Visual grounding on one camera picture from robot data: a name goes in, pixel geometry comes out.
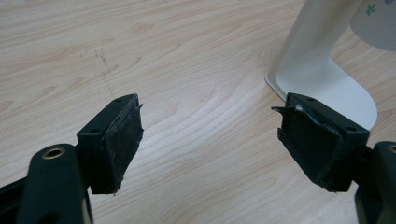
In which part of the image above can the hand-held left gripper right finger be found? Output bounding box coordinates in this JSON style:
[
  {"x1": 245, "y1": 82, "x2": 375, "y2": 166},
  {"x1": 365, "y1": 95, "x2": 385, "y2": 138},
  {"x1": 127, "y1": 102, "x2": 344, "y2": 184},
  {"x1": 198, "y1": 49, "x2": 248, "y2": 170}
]
[{"x1": 271, "y1": 91, "x2": 372, "y2": 193}]

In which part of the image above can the white curved stand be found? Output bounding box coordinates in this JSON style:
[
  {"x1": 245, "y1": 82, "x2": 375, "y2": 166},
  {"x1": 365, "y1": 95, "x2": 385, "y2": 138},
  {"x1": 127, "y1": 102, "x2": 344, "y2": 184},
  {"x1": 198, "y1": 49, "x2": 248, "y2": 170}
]
[{"x1": 264, "y1": 0, "x2": 378, "y2": 132}]

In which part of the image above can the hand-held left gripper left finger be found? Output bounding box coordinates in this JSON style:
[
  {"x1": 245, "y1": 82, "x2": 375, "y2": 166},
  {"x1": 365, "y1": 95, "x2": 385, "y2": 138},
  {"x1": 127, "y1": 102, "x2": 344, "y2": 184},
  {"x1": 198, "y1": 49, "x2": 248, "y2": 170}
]
[{"x1": 76, "y1": 92, "x2": 145, "y2": 196}]

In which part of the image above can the white cup with green print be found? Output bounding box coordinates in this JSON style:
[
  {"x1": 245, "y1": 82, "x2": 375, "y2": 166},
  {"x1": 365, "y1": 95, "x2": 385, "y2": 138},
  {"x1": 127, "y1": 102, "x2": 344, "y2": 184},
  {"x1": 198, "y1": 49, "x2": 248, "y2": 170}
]
[{"x1": 349, "y1": 0, "x2": 396, "y2": 52}]

